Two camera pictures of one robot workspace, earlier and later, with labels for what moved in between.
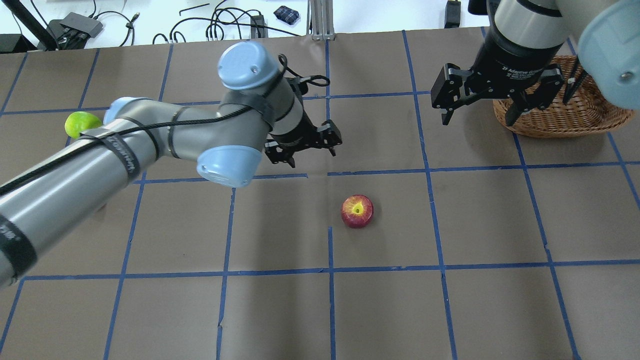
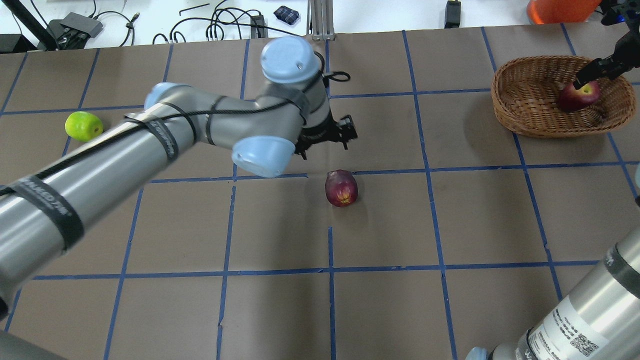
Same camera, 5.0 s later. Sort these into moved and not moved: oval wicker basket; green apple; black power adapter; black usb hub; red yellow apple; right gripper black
Moved: red yellow apple; right gripper black
Not moved: oval wicker basket; black power adapter; black usb hub; green apple
